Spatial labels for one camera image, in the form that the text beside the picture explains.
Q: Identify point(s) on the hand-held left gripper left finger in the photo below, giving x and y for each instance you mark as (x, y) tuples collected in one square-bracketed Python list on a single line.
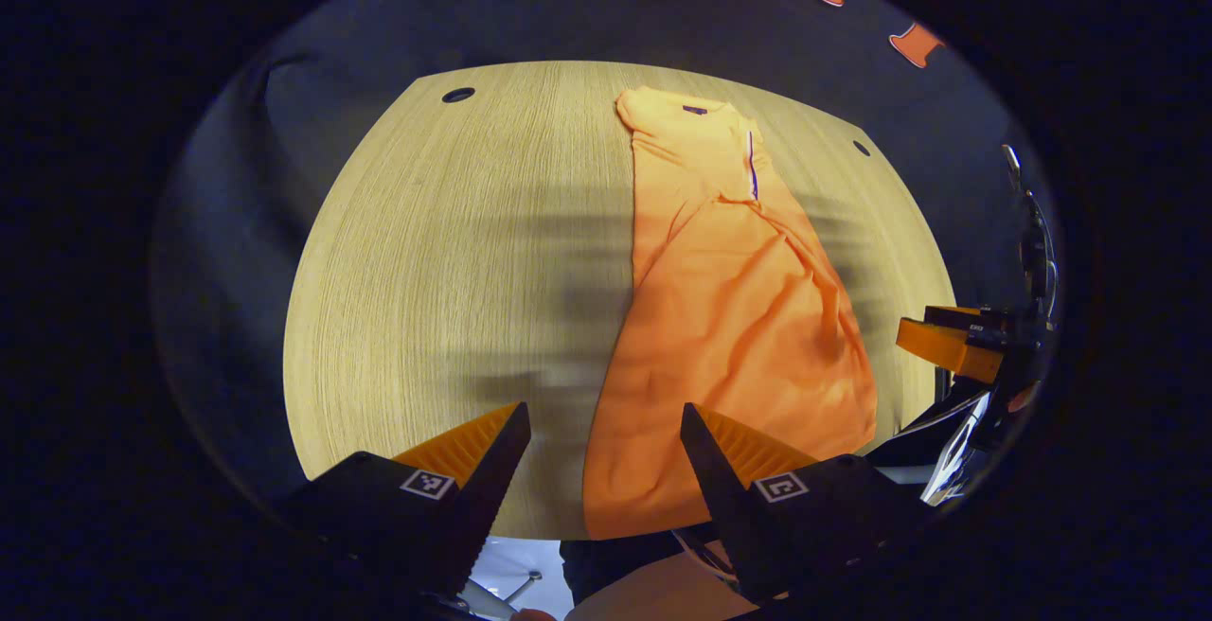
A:
[(492, 498)]

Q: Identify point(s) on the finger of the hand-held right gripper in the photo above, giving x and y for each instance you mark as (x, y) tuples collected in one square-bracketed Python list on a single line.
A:
[(956, 315), (947, 348)]

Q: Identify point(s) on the orange T-shirt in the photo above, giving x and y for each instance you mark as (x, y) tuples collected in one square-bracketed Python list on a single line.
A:
[(729, 318)]

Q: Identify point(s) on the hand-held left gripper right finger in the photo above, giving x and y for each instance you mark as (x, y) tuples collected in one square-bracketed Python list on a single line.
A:
[(720, 507)]

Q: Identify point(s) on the metal chair base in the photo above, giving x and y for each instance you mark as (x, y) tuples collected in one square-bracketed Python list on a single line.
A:
[(523, 585)]

